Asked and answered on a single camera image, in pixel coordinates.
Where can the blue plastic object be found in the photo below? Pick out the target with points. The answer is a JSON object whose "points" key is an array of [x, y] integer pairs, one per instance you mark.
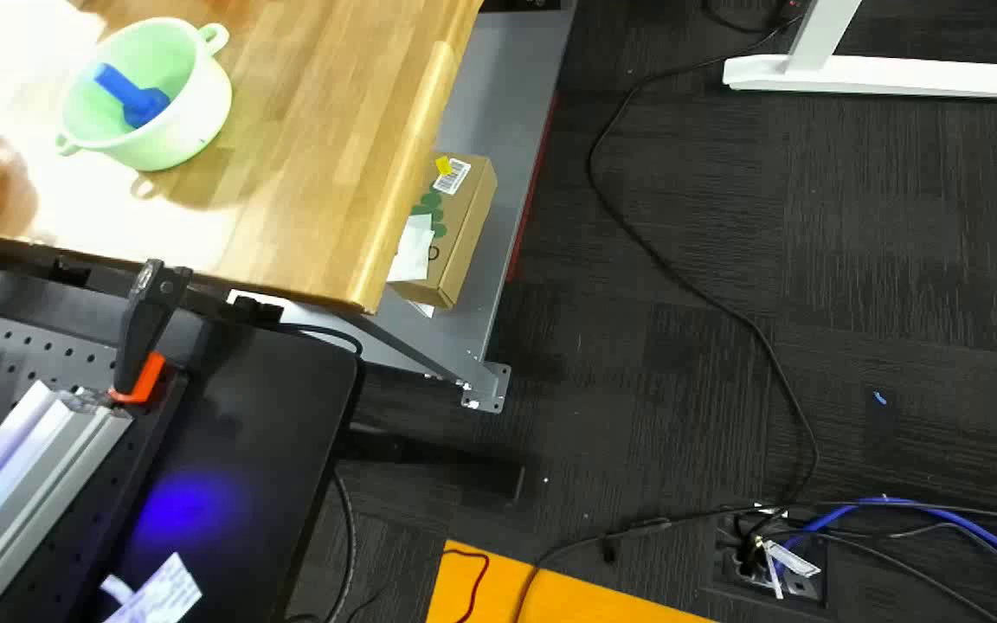
{"points": [[138, 105]]}

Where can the green plastic pot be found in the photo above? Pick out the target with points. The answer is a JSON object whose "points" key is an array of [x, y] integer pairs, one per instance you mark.
{"points": [[165, 52]]}

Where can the small cardboard box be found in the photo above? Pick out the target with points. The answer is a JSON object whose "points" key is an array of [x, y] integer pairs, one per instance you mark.
{"points": [[444, 230]]}

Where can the orange floor mat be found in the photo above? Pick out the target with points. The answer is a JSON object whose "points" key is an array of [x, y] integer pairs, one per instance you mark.
{"points": [[484, 587]]}

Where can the white desk foot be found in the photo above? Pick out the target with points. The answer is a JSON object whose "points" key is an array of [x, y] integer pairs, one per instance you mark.
{"points": [[814, 67]]}

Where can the white paper label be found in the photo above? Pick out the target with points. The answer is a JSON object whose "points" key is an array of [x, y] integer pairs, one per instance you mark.
{"points": [[165, 596]]}

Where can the black perforated breadboard plate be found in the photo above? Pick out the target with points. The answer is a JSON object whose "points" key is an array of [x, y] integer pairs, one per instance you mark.
{"points": [[61, 575]]}

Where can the aluminium extrusion rail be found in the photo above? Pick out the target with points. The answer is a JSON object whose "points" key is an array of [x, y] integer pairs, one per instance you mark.
{"points": [[50, 449]]}

